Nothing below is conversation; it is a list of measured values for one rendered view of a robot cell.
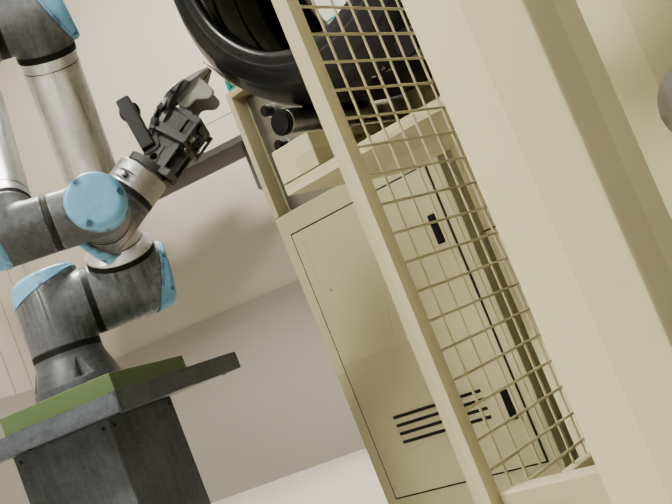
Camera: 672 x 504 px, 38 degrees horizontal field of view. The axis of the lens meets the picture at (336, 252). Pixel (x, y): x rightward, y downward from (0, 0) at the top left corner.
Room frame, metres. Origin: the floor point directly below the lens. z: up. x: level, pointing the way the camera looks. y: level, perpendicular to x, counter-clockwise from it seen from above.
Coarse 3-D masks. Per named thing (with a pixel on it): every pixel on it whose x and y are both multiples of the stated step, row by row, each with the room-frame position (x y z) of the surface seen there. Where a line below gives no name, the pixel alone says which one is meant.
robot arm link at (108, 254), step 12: (132, 192) 1.58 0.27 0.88; (132, 204) 1.58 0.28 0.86; (144, 204) 1.59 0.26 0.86; (132, 216) 1.58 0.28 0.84; (144, 216) 1.61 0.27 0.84; (132, 228) 1.59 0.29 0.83; (120, 240) 1.56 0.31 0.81; (96, 252) 1.56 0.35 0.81; (108, 252) 1.57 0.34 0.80; (120, 252) 1.61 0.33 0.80
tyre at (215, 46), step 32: (192, 0) 1.64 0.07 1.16; (224, 0) 1.81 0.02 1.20; (256, 0) 1.87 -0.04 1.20; (352, 0) 1.45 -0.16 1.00; (384, 0) 1.43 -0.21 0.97; (192, 32) 1.67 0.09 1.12; (224, 32) 1.63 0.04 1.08; (256, 32) 1.84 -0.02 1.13; (320, 32) 1.50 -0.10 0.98; (224, 64) 1.64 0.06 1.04; (256, 64) 1.59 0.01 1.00; (288, 64) 1.55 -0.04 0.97; (352, 64) 1.51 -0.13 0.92; (416, 64) 1.57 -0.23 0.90; (288, 96) 1.61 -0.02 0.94; (384, 96) 1.70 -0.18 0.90
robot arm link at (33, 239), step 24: (0, 96) 1.66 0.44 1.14; (0, 120) 1.59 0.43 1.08; (0, 144) 1.54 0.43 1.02; (0, 168) 1.50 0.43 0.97; (0, 192) 1.46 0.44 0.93; (24, 192) 1.49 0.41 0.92; (0, 216) 1.43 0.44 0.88; (24, 216) 1.43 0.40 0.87; (48, 216) 1.43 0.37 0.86; (0, 240) 1.42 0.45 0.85; (24, 240) 1.43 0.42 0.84; (48, 240) 1.44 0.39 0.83; (0, 264) 1.44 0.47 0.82
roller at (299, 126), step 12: (288, 108) 1.61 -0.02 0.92; (300, 108) 1.63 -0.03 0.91; (312, 108) 1.65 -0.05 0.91; (348, 108) 1.72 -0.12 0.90; (360, 108) 1.74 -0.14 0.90; (372, 108) 1.77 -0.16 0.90; (384, 108) 1.80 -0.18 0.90; (396, 108) 1.83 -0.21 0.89; (276, 120) 1.61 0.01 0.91; (288, 120) 1.59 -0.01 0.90; (300, 120) 1.61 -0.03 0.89; (312, 120) 1.64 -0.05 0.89; (348, 120) 1.72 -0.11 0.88; (372, 120) 1.78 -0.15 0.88; (384, 120) 1.81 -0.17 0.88; (276, 132) 1.61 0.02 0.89; (288, 132) 1.60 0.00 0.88; (300, 132) 1.63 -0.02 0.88
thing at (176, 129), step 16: (176, 112) 1.62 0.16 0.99; (192, 112) 1.61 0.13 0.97; (160, 128) 1.61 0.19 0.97; (176, 128) 1.61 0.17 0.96; (192, 128) 1.60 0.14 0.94; (160, 144) 1.62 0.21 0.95; (176, 144) 1.61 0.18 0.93; (192, 144) 1.62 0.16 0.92; (208, 144) 1.67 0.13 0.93; (144, 160) 1.59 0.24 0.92; (160, 160) 1.61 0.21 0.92; (176, 160) 1.62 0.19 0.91; (192, 160) 1.66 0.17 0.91; (160, 176) 1.63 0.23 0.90; (176, 176) 1.63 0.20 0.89
